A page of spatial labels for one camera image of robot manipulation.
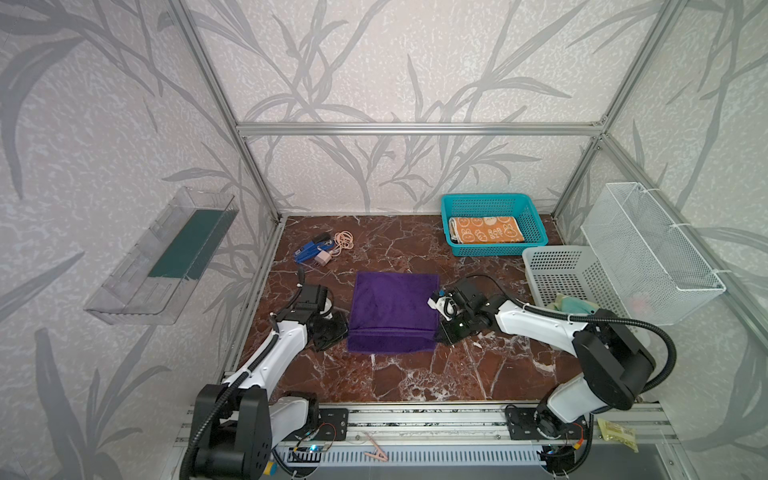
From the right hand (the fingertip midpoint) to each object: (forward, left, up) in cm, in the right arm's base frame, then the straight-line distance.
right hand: (436, 328), depth 86 cm
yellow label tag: (-26, -42, -1) cm, 50 cm away
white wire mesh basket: (-1, -44, +30) cm, 53 cm away
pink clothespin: (-30, +16, -2) cm, 33 cm away
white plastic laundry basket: (+22, -42, -3) cm, 48 cm away
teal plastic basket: (+49, -32, +2) cm, 59 cm away
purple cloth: (+7, +13, -4) cm, 15 cm away
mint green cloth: (+6, -40, +3) cm, 40 cm away
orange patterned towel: (+41, -22, -2) cm, 46 cm away
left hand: (+2, +25, +2) cm, 25 cm away
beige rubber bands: (+36, +33, -3) cm, 49 cm away
